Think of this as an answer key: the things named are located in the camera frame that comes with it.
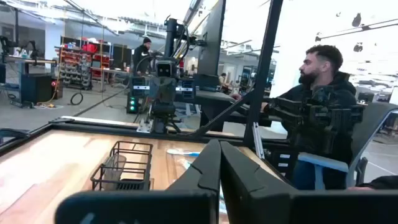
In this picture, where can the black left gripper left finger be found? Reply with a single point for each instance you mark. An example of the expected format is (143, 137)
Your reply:
(192, 205)

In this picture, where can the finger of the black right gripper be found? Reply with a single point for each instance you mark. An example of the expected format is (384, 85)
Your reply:
(157, 93)
(170, 93)

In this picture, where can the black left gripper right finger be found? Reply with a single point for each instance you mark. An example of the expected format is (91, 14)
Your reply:
(248, 202)

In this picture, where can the blue toothbrush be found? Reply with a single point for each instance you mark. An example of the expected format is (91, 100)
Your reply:
(182, 152)
(187, 165)

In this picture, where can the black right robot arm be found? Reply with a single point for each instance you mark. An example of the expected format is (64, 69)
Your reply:
(170, 37)

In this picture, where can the black box with green lights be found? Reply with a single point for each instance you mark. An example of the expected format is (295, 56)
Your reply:
(132, 105)

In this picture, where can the standing person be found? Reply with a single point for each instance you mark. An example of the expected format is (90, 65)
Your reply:
(141, 56)

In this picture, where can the black cabinet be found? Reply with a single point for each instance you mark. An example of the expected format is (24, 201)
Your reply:
(122, 56)

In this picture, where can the black control box with labels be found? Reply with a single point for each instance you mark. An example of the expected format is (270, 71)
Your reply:
(284, 174)

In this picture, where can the distant seated person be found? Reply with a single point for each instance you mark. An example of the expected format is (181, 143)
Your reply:
(222, 79)

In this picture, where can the black computer monitor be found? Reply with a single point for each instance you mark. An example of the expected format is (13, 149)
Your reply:
(211, 46)

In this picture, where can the shelf with red bins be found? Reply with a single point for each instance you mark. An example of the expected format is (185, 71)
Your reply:
(77, 62)

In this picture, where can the dark blue cabinet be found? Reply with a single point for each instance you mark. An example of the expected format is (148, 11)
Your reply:
(35, 88)

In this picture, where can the grey workbench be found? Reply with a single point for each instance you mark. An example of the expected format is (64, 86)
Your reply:
(28, 60)

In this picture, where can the grey office chair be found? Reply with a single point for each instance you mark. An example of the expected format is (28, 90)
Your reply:
(368, 124)

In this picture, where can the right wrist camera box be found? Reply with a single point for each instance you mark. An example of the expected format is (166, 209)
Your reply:
(165, 69)

